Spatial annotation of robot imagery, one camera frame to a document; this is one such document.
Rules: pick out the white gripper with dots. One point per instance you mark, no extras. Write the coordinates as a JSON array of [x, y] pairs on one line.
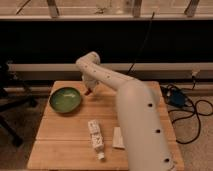
[[89, 82]]

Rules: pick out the red pepper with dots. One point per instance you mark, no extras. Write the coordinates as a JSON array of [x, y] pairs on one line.
[[88, 91]]

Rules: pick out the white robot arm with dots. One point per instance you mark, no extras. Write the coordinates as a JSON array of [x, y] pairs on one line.
[[136, 105]]

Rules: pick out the green ceramic bowl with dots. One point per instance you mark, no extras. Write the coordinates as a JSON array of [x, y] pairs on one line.
[[65, 99]]

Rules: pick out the white patterned bottle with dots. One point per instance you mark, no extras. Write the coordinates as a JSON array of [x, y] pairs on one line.
[[96, 138]]

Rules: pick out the white rectangular block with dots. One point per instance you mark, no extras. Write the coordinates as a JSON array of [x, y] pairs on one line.
[[118, 139]]

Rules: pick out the black office chair base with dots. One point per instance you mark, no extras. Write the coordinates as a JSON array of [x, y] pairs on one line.
[[5, 77]]

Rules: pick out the blue power adapter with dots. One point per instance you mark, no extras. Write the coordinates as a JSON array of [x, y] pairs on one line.
[[177, 99]]

